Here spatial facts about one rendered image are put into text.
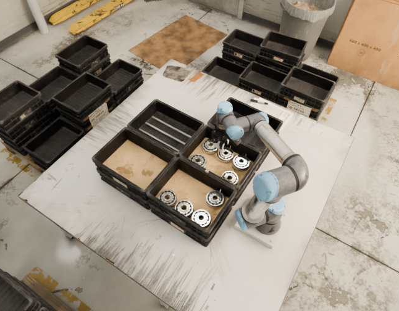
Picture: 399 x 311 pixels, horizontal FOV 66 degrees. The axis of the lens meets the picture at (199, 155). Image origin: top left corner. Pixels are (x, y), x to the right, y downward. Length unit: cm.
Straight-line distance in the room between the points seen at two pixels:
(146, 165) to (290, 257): 97
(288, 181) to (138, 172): 95
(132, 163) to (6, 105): 149
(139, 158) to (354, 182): 201
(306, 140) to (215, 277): 114
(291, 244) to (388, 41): 283
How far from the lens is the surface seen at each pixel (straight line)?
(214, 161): 189
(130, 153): 196
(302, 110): 291
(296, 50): 343
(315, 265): 266
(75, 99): 290
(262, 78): 319
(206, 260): 176
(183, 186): 180
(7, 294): 219
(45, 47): 451
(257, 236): 181
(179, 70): 267
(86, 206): 198
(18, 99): 310
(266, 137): 145
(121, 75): 320
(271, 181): 122
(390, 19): 407
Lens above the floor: 238
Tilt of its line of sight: 54 degrees down
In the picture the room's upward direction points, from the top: 2 degrees clockwise
